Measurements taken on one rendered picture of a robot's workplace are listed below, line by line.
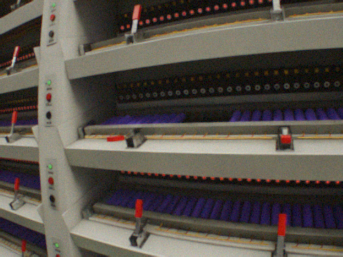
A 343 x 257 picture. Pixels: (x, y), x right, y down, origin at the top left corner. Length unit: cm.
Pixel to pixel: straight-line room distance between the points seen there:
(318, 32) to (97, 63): 41
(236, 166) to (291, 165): 8
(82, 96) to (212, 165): 37
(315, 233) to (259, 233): 10
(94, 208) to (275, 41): 53
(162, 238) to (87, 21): 55
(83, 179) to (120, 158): 18
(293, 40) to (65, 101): 47
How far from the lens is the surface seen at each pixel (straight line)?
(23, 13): 82
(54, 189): 62
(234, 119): 47
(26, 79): 73
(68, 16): 64
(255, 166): 39
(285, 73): 54
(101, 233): 58
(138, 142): 47
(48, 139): 62
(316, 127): 43
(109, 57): 51
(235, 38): 41
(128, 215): 57
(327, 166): 39
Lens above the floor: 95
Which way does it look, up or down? level
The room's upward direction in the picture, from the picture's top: 1 degrees counter-clockwise
